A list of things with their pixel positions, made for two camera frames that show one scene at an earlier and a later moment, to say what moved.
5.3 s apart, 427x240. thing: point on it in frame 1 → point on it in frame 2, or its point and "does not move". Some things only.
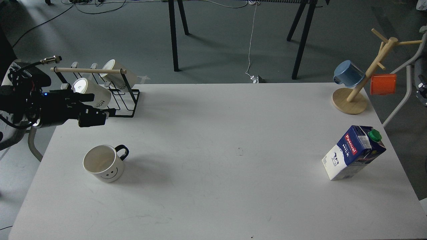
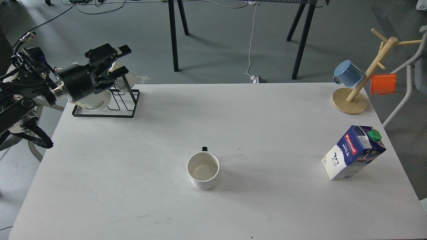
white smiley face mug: x=105 y=162 → x=203 y=168
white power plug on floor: x=255 y=80 does not move
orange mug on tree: x=383 y=84 does not move
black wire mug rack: x=112 y=80 does not move
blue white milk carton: x=360 y=146 does not move
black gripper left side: x=55 y=107 → x=77 y=81
